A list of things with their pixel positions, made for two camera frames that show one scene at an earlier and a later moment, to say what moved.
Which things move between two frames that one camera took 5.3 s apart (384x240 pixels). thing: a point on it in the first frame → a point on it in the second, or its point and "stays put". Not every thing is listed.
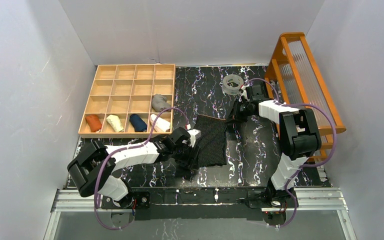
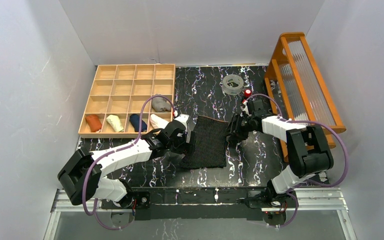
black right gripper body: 237,110 → 233,127
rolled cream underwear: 115,122 stays put
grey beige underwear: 159,103 stays put
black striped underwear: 212,148 stays put
